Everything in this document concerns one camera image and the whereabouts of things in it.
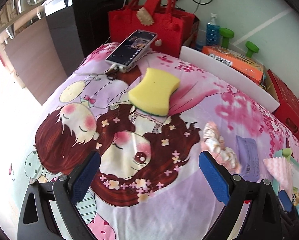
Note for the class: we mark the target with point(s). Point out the green microfiber cloth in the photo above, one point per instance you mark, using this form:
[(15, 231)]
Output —
[(287, 153)]

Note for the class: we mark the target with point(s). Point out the pink white scrunchie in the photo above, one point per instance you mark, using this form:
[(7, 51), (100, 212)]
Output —
[(213, 142)]

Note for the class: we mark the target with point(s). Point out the cartoon print bedsheet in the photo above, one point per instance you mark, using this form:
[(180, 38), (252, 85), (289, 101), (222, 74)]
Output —
[(149, 185)]

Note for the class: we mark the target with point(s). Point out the yellow sponge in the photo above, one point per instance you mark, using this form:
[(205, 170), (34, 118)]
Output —
[(153, 93)]

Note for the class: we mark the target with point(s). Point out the white foam board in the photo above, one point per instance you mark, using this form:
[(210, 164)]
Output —
[(231, 76)]

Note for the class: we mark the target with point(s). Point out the purple wipes packet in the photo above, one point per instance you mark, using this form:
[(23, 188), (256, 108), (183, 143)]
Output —
[(248, 158)]

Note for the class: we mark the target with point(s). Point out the blue water bottle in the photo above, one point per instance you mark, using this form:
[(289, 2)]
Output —
[(212, 31)]

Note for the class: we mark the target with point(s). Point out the red felt bag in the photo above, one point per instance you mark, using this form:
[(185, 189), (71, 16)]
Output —
[(174, 27)]

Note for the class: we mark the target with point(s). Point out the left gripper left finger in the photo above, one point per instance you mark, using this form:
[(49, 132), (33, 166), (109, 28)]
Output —
[(36, 219)]

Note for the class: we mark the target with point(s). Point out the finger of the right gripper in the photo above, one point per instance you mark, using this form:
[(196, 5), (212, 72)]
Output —
[(285, 201)]

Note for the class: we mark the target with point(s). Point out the red gift box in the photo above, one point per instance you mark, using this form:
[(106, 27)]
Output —
[(288, 111)]

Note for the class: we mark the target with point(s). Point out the pink fluffy towel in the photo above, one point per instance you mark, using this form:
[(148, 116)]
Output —
[(280, 170)]

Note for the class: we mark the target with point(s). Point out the orange cardboard box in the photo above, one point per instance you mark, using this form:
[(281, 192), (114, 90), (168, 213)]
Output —
[(248, 67)]

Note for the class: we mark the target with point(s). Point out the smartphone on stand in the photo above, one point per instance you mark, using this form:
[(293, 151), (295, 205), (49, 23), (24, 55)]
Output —
[(135, 46)]

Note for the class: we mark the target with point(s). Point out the green dumbbell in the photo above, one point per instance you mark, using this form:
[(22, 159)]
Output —
[(228, 34)]

